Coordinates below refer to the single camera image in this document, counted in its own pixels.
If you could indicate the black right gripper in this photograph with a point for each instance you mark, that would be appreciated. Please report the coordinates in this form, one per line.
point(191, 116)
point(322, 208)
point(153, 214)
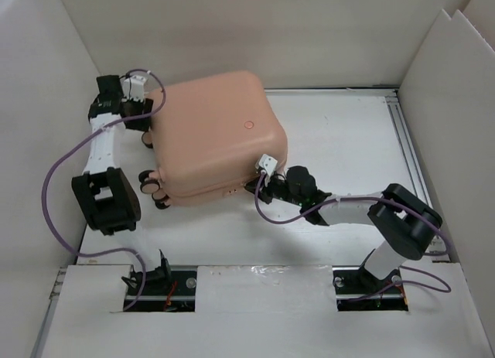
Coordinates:
point(264, 190)

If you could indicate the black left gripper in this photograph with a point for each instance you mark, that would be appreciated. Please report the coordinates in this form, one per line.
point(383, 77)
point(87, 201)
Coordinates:
point(141, 124)

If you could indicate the pink hard-shell suitcase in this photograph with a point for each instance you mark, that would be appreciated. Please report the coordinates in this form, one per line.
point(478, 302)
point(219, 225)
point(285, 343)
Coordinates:
point(208, 137)

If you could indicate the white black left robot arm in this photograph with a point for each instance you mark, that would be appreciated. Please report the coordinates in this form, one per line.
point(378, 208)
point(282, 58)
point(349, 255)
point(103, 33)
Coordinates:
point(107, 200)

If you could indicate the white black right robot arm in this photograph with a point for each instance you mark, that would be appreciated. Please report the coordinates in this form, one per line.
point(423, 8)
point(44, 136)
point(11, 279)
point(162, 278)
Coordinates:
point(405, 222)

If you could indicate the white foam board front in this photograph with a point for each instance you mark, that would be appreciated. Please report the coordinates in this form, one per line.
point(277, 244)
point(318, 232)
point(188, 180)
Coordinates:
point(261, 312)

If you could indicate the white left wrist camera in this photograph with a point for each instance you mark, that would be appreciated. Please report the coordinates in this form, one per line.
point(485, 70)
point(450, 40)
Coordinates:
point(133, 88)

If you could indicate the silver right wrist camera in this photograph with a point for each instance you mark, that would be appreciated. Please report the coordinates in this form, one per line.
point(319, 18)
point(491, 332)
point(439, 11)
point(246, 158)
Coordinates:
point(266, 164)

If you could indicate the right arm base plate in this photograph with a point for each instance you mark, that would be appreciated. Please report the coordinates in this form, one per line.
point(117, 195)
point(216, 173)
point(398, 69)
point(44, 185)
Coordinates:
point(358, 291)

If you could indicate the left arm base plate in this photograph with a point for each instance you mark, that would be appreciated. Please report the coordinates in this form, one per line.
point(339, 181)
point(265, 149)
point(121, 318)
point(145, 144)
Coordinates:
point(178, 296)

